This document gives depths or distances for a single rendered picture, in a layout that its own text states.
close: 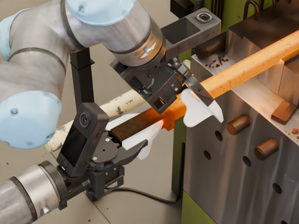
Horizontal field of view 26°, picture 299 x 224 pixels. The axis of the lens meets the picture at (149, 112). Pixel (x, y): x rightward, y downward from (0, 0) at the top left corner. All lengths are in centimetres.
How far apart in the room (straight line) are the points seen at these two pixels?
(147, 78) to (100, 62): 172
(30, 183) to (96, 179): 11
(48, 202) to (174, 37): 31
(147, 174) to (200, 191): 72
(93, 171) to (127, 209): 118
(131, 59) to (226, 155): 54
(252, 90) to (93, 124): 41
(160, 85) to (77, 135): 14
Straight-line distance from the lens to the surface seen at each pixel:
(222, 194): 148
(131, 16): 84
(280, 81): 123
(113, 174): 104
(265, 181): 131
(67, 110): 249
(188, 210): 167
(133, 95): 162
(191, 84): 98
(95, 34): 84
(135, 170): 228
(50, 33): 84
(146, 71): 96
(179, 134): 196
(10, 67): 78
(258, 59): 118
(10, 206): 96
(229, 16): 151
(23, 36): 84
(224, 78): 113
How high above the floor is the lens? 178
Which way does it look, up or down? 46 degrees down
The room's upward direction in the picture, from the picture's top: straight up
